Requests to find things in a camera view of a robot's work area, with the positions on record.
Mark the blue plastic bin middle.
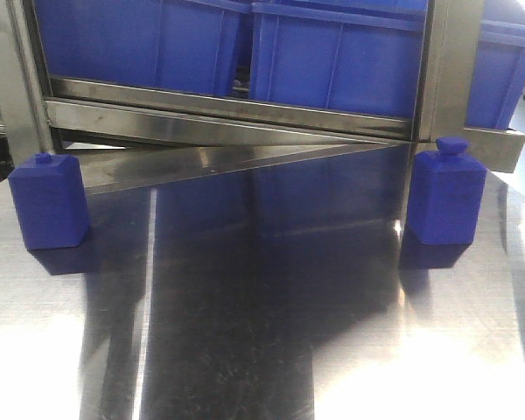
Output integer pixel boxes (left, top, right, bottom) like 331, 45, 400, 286
249, 1, 425, 119

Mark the blue plastic bin left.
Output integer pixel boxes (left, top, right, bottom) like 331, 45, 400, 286
34, 1, 251, 96

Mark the blue plastic bin right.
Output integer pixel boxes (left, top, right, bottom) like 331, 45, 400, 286
465, 1, 525, 130

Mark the stainless steel shelf rack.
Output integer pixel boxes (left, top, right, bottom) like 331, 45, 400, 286
0, 1, 525, 172

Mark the blue plastic bin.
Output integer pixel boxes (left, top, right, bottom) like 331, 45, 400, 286
34, 1, 251, 96
465, 1, 525, 130
249, 1, 425, 119

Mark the blue bottle-shaped part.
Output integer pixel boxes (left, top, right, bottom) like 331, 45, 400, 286
8, 152, 90, 250
407, 136, 487, 246

